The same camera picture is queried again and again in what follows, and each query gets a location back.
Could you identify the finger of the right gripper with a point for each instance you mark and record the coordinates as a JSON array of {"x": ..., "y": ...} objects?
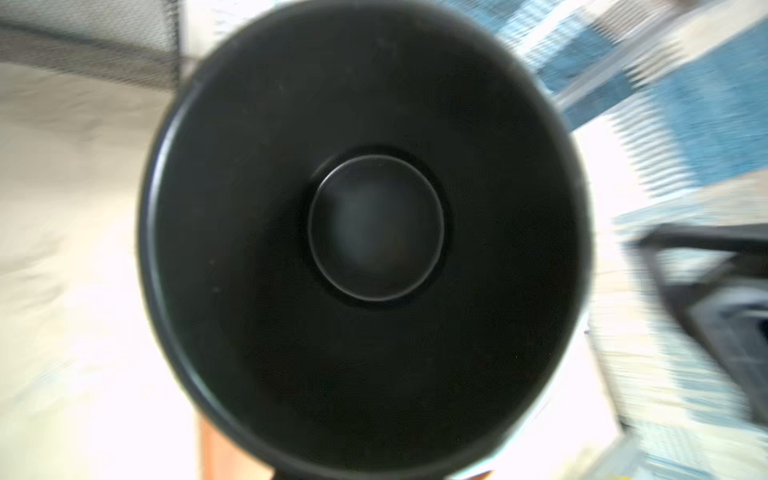
[{"x": 724, "y": 308}]

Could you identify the black mug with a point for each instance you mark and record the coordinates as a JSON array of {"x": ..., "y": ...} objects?
[{"x": 364, "y": 240}]

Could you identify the brown serving tray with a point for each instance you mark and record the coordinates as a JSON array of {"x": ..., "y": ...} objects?
[{"x": 223, "y": 460}]

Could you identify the black mesh shelf rack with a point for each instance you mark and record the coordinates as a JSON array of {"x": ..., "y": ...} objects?
[{"x": 133, "y": 42}]

